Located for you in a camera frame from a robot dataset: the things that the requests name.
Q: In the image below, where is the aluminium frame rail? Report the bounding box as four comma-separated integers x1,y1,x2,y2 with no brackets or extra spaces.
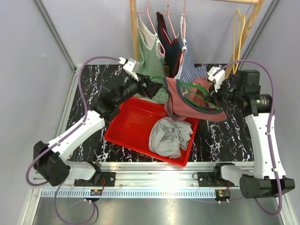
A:
22,65,291,225

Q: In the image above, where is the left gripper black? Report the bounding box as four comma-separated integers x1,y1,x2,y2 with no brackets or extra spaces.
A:
115,72,164,106

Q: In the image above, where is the pink wire hanger middle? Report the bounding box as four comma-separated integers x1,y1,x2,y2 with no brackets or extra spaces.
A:
161,0,177,38

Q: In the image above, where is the pink wire hanger left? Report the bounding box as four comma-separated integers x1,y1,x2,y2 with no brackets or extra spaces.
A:
136,0,165,55

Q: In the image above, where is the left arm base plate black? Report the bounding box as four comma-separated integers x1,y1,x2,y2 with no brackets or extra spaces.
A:
74,172,116,187

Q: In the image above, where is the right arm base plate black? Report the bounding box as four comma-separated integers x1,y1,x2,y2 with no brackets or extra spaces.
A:
193,172,226,188

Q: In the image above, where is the green white striped tank top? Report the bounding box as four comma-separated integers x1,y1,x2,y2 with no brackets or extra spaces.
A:
124,13,171,105

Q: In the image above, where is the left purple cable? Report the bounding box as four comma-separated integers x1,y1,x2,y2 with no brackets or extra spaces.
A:
25,55,122,223

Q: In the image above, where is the blue white striped tank top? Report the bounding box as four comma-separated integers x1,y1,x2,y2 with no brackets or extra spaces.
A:
175,16,207,83

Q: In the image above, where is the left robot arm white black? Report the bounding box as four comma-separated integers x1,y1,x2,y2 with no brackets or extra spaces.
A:
33,75,163,187

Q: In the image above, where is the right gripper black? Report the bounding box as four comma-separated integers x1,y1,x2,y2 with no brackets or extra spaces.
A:
204,78,243,109

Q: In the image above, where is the wooden clothes rack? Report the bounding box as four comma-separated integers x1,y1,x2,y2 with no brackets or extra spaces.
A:
129,0,264,78

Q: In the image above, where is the pink wire hanger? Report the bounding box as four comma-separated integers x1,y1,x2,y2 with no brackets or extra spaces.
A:
161,0,177,38
180,0,187,66
136,0,165,55

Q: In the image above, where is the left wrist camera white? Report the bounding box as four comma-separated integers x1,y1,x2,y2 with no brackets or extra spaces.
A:
119,57,140,81

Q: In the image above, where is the yellow plastic hanger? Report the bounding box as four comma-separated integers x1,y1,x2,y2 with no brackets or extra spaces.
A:
232,9,246,61

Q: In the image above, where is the green plastic hanger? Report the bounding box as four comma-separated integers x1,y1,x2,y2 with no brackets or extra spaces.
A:
147,76,221,111

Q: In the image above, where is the pink wire hanger right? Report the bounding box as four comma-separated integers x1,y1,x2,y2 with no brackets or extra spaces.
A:
180,0,187,66

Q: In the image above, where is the red plastic tray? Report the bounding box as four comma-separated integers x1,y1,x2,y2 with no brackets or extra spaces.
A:
105,97,199,167

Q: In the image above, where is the red tank top grey trim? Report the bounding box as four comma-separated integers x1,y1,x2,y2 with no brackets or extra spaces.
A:
165,82,227,122

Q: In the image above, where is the navy maroon tank top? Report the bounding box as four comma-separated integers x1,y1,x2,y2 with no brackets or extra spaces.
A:
156,12,182,78

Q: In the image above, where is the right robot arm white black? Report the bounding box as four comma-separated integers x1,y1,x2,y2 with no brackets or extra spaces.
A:
207,67,295,199

